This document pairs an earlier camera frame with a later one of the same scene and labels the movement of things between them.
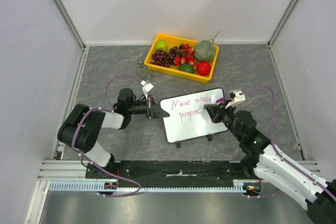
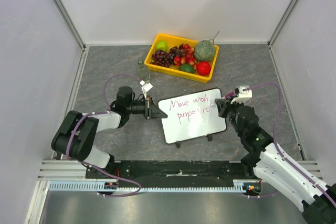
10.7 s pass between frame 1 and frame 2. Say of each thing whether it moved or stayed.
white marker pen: moved
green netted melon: stayed
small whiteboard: stayed
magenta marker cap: moved
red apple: stayed
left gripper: stayed
